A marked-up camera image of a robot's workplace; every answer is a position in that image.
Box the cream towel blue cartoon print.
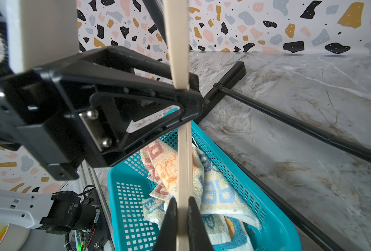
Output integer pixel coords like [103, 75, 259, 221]
[142, 198, 253, 251]

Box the cream RABBIT lettered towel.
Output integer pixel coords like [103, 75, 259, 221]
[140, 140, 262, 230]

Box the beige plastic hanger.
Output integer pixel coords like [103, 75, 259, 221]
[162, 0, 194, 251]

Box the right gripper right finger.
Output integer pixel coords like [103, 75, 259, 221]
[187, 197, 214, 251]

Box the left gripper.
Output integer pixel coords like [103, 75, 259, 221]
[0, 46, 203, 181]

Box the aluminium rail base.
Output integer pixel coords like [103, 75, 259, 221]
[62, 161, 115, 251]

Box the black clothes rack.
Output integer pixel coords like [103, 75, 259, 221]
[141, 0, 371, 251]

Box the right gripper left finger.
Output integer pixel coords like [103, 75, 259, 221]
[153, 198, 178, 251]

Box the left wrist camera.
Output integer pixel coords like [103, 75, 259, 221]
[0, 0, 79, 73]

